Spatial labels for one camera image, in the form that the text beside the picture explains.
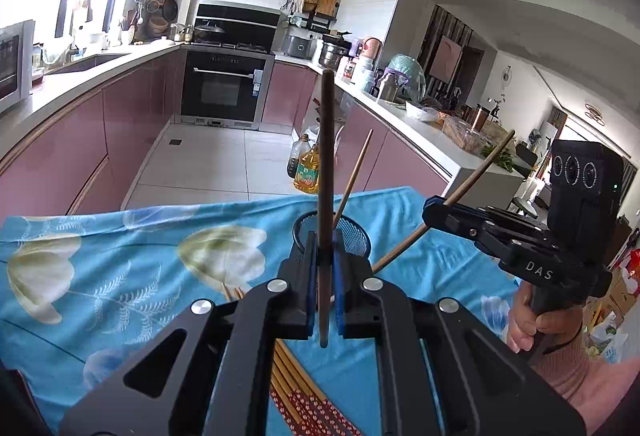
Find blue floral tablecloth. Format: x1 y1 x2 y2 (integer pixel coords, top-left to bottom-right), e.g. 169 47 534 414
0 186 521 436

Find black wok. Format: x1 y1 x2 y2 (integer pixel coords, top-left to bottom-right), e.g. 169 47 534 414
192 22 226 43

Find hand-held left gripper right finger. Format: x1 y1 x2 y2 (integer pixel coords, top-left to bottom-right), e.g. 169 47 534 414
332 236 586 436

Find clear plastic container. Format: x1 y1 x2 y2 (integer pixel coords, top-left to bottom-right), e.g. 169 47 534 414
442 115 488 152

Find bunch of chopsticks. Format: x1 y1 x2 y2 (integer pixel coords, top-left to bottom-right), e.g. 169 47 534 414
221 285 363 436

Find pink wall picture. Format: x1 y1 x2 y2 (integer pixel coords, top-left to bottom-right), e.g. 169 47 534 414
430 35 466 90

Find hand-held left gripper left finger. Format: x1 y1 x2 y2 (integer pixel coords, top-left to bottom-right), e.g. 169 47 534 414
59 231 321 436

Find dark brown wooden chopstick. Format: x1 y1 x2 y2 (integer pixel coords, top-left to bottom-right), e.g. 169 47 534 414
316 69 337 350

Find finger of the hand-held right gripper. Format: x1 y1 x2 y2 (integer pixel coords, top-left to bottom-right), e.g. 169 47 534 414
421 205 507 263
425 196 549 238

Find pink lower cabinets by stove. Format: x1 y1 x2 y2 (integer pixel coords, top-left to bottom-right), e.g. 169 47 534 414
262 61 453 199

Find yellow cooking oil bottle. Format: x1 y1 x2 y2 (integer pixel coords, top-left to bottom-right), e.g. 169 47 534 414
294 141 321 194

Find steel kettle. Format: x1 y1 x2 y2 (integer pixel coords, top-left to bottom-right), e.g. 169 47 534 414
377 70 407 104

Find pink lower cabinets by window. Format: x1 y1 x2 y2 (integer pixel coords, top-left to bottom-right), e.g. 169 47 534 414
0 50 187 219

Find grey rice cooker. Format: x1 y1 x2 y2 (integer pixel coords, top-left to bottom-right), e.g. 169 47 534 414
281 32 316 60

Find black built-in oven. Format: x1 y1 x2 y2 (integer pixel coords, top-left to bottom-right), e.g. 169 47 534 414
180 49 275 128

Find black mesh utensil holder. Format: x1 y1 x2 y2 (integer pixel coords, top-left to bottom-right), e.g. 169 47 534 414
291 210 375 274

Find pink canister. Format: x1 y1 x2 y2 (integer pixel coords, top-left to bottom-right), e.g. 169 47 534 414
361 36 383 62

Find silver microwave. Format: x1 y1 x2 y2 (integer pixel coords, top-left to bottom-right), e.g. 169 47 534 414
0 20 36 114

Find dark sauce bottle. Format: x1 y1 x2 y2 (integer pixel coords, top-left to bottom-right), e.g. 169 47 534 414
286 133 311 179

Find steel stock pot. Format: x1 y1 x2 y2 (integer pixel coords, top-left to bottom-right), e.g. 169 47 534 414
318 41 351 70

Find green mesh food cover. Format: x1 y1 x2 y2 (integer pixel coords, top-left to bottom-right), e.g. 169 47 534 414
387 54 427 102

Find black countertop rack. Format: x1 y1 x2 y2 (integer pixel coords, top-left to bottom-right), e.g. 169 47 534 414
287 0 342 36

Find black range hood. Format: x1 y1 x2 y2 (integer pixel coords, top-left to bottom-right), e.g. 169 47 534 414
195 2 281 52

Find person's right forearm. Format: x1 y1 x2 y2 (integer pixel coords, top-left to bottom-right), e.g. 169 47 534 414
530 326 637 436

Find person's right hand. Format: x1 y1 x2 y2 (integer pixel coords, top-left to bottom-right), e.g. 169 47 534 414
506 283 584 354

